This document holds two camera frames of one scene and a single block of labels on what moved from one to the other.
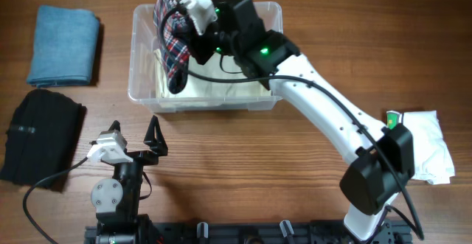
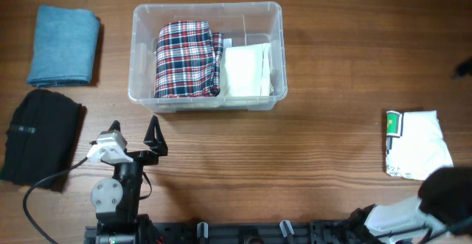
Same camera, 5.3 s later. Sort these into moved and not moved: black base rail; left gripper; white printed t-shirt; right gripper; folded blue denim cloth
Moved: right gripper
Not moved: folded blue denim cloth; left gripper; black base rail; white printed t-shirt
